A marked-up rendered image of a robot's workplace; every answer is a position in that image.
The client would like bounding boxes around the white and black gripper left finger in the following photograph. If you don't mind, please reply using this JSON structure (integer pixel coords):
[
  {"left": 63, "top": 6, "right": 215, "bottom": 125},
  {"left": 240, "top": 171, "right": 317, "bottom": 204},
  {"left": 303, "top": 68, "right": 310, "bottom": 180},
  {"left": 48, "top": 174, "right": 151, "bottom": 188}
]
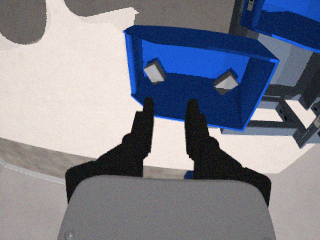
[{"left": 65, "top": 97, "right": 154, "bottom": 203}]

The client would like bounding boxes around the blue bin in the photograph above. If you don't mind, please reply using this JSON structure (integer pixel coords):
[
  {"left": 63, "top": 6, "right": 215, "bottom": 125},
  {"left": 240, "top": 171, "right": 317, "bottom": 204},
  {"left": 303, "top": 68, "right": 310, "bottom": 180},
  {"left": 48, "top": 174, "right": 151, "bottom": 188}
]
[
  {"left": 240, "top": 0, "right": 320, "bottom": 53},
  {"left": 123, "top": 25, "right": 280, "bottom": 131}
]

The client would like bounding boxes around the grey shelf rack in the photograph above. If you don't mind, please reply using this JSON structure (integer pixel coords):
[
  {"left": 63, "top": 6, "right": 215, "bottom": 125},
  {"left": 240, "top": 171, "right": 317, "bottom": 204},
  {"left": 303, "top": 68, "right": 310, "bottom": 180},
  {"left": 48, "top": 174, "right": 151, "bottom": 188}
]
[{"left": 220, "top": 0, "right": 320, "bottom": 149}]

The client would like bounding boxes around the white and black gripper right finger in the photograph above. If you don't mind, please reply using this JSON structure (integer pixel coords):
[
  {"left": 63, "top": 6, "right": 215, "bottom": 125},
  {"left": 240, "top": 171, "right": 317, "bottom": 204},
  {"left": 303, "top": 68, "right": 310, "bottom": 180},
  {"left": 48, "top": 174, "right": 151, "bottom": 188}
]
[{"left": 184, "top": 99, "right": 271, "bottom": 207}]

